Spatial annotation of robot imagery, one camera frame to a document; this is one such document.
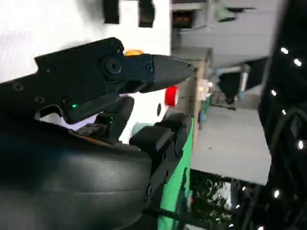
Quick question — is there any orange and white bread roll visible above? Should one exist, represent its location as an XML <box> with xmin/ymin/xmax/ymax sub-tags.
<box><xmin>124</xmin><ymin>48</ymin><xmax>144</xmax><ymax>57</ymax></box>

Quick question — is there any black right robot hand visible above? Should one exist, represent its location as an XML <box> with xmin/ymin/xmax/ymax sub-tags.
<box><xmin>0</xmin><ymin>37</ymin><xmax>194</xmax><ymax>230</ymax></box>

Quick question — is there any green cloth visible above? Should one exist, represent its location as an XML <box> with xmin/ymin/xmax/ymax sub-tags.
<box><xmin>155</xmin><ymin>95</ymin><xmax>212</xmax><ymax>230</ymax></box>

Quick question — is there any wooden workbench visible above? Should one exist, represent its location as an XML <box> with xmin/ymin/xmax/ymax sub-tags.
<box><xmin>178</xmin><ymin>46</ymin><xmax>214</xmax><ymax>130</ymax></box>

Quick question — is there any red cylinder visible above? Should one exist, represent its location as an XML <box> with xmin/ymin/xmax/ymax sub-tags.
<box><xmin>165</xmin><ymin>85</ymin><xmax>179</xmax><ymax>106</ymax></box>

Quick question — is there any thin black bar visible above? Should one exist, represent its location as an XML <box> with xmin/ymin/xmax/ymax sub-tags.
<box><xmin>143</xmin><ymin>206</ymin><xmax>240</xmax><ymax>222</ymax></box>

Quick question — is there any green plant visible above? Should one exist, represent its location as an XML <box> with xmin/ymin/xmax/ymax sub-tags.
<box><xmin>189</xmin><ymin>172</ymin><xmax>240</xmax><ymax>219</ymax></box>

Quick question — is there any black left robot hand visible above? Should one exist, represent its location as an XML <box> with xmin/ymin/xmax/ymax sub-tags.
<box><xmin>103</xmin><ymin>0</ymin><xmax>154</xmax><ymax>28</ymax></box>

